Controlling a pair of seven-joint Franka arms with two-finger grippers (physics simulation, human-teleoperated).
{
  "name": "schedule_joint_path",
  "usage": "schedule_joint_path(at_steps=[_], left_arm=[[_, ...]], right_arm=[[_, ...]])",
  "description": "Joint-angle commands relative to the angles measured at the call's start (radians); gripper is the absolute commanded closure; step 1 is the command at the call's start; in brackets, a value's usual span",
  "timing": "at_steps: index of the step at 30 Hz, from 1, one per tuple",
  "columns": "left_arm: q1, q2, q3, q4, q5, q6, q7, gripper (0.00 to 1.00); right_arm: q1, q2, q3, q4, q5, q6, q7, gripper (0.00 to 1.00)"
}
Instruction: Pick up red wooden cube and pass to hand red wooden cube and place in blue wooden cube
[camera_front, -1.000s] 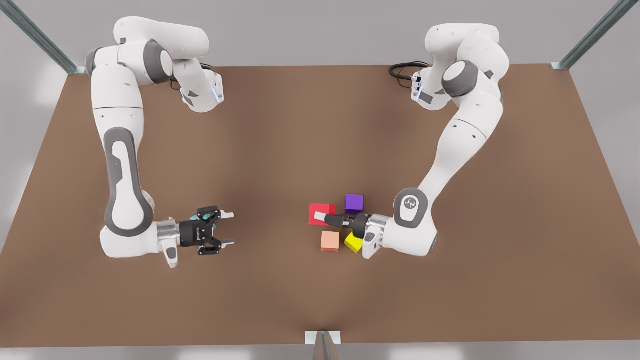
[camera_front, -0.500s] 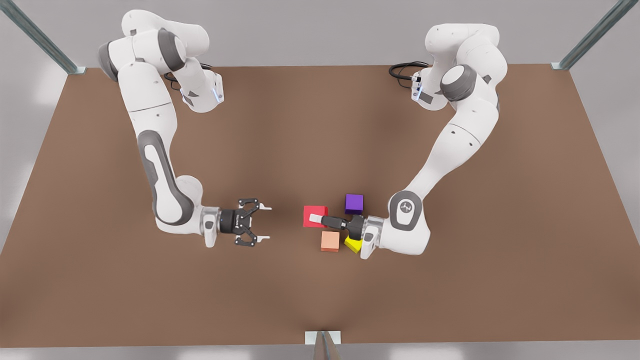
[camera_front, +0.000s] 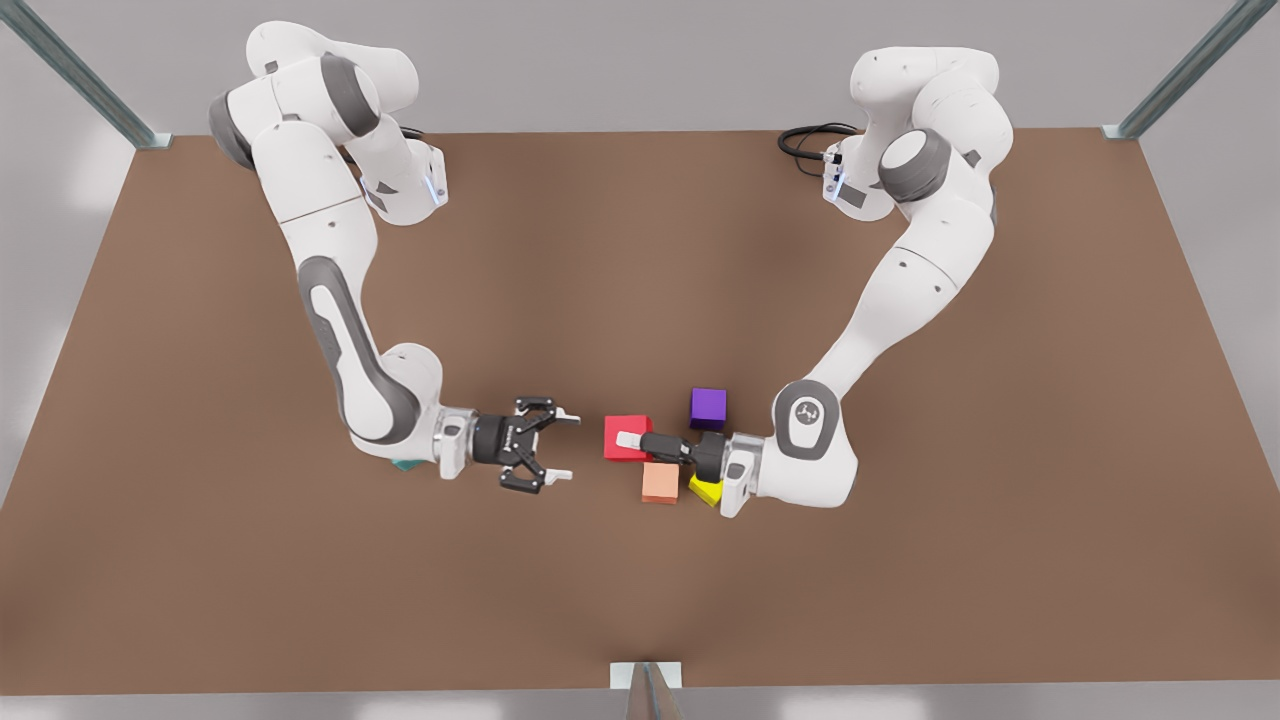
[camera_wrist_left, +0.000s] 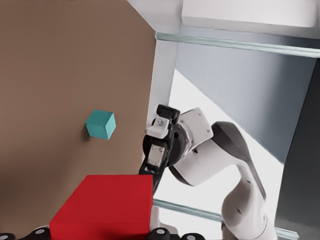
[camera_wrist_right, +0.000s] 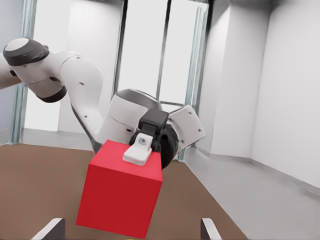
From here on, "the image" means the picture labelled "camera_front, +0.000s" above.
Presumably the silver frame post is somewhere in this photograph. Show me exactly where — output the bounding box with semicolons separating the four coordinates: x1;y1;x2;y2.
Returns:
1102;0;1280;141
0;0;173;151
610;661;683;720

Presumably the red wooden cube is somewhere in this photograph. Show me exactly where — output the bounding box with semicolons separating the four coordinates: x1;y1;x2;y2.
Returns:
604;415;654;463

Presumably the black cable loop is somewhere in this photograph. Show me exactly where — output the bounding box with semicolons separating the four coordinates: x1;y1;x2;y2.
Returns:
778;123;862;179

